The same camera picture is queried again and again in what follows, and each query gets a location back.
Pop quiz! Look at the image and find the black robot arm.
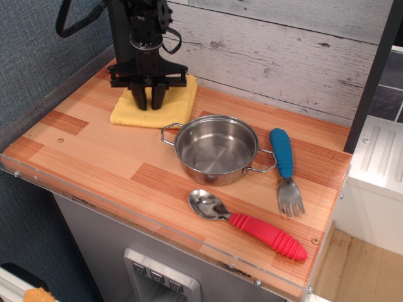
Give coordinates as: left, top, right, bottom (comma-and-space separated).
108, 1, 188, 110

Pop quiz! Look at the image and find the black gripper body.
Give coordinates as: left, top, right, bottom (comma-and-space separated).
107, 50, 188, 87

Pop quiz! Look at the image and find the orange sponge piece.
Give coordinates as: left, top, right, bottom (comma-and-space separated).
23, 288, 56, 302

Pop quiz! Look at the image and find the white toy sink unit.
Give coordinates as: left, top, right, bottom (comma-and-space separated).
333, 116, 402, 254

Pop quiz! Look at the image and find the small stainless steel pot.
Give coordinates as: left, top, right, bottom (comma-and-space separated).
161, 115, 277, 186

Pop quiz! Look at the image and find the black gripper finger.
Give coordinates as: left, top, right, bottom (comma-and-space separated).
152, 83, 166, 109
130, 82, 147, 110

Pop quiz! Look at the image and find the clear acrylic table edge guard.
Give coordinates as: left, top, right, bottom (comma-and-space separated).
2, 148, 351, 301

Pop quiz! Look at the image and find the yellow towel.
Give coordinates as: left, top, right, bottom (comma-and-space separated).
110, 74, 198, 130

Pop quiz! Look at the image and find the spoon with red handle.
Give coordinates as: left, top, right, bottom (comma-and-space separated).
188, 189, 308, 261

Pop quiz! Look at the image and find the fork with blue handle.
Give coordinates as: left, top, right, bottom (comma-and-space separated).
270, 128, 305, 217

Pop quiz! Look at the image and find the dark vertical post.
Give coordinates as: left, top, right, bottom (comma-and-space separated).
344, 0, 402, 154

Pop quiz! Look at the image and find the white and black corner object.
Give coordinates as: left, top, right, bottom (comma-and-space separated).
1, 263, 48, 301

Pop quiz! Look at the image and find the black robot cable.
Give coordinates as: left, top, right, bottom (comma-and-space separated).
55, 0, 183, 54

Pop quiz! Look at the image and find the grey toy fridge dispenser panel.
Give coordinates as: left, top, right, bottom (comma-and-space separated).
123, 248, 202, 301

